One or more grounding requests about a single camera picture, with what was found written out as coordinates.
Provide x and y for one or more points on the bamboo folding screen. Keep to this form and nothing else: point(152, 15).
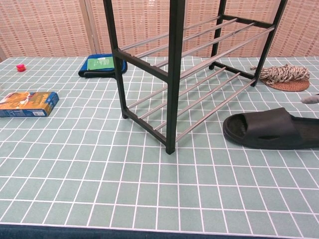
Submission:
point(49, 25)

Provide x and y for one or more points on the blue green pouch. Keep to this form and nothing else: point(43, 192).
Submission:
point(99, 72)

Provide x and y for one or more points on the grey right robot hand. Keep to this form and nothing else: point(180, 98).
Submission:
point(311, 99)

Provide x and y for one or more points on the blue and orange carton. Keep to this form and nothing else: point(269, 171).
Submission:
point(25, 104)

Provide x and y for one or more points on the black rubber slipper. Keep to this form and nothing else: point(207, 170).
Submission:
point(269, 124)

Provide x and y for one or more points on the green checked tablecloth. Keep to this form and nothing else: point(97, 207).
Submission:
point(99, 174)

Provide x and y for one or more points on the round woven brown coaster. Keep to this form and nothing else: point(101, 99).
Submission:
point(286, 86)

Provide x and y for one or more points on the black metal shoe rack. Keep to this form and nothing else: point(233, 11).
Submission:
point(174, 74)

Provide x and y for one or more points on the small red cap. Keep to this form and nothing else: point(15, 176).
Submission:
point(21, 68)

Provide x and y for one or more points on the green booklet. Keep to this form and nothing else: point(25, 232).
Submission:
point(99, 62)

